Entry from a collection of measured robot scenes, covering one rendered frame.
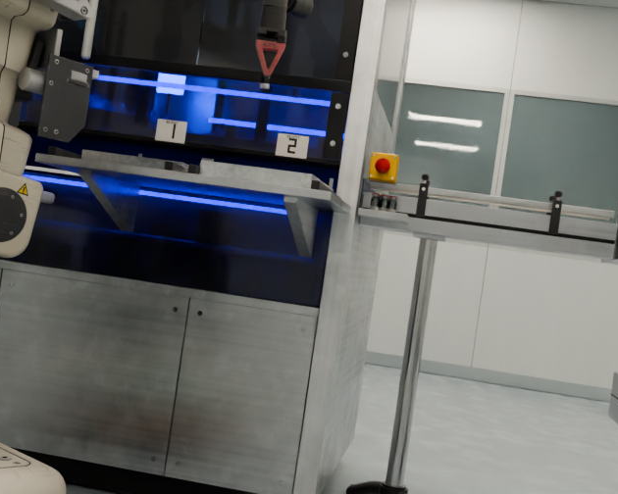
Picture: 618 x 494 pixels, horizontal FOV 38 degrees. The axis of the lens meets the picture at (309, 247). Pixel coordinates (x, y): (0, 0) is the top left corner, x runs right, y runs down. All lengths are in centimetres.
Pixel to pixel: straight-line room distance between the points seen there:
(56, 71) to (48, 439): 117
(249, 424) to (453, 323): 463
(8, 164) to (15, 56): 21
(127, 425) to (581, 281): 497
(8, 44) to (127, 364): 102
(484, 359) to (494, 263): 74
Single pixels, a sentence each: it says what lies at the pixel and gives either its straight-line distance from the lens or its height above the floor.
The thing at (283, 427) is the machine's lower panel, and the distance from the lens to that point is 241.
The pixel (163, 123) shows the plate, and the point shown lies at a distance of 250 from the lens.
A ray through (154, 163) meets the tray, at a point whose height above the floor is 90.
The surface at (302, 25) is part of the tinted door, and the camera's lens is 248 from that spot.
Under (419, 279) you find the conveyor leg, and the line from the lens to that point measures 249.
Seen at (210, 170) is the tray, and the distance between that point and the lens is 205.
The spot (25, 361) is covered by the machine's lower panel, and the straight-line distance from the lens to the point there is 262.
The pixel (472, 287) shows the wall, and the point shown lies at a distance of 694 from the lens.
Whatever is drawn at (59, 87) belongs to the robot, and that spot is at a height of 99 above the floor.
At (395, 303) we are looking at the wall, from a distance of 695.
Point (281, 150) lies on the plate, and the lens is 240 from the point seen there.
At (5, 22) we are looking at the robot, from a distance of 183.
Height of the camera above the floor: 72
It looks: 1 degrees up
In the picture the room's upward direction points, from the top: 8 degrees clockwise
